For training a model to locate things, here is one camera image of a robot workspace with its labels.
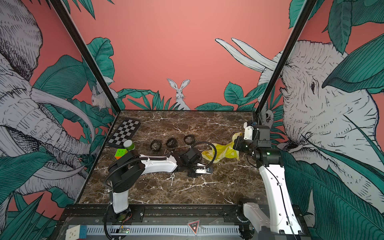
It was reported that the black right frame post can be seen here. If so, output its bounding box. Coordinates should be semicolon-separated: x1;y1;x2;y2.
256;0;317;115

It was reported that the colourful rubik's cube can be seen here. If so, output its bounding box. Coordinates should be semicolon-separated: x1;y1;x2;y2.
115;149;128;160

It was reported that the black front mounting rail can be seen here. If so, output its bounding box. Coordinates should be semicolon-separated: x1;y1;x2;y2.
60;204;246;223

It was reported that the black left frame post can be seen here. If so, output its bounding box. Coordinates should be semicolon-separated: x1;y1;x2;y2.
50;0;121;115

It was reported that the yellow green patterned towel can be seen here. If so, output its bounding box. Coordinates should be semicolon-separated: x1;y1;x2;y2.
202;133;243;163

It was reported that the white slotted cable duct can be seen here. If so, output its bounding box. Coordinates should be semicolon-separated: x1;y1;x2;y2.
86;224;241;236

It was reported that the black white checkerboard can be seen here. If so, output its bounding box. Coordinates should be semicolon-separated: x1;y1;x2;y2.
107;118;141;148

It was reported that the red triangle warning sticker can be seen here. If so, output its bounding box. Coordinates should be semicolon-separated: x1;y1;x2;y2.
187;220;200;235

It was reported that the black frame post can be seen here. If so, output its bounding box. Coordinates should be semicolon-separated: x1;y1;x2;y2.
256;0;317;115
50;0;121;115

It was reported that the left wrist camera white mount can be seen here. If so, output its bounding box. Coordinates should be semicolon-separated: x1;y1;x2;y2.
194;164;214;174

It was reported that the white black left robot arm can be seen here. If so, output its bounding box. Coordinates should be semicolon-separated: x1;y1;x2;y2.
104;148;214;214

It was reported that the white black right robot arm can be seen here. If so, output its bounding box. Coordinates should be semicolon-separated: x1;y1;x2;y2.
233;123;305;240

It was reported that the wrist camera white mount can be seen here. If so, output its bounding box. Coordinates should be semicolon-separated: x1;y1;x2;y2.
244;123;254;141
194;164;214;174

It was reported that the green white cylinder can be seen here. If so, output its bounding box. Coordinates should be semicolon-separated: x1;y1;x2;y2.
123;140;136;151

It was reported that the white power socket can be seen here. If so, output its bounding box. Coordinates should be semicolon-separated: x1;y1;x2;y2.
65;225;87;240

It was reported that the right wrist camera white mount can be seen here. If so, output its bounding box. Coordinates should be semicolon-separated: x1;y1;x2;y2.
244;123;254;141

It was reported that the black corrugated left cable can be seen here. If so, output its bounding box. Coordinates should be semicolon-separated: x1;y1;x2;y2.
190;141;218;169

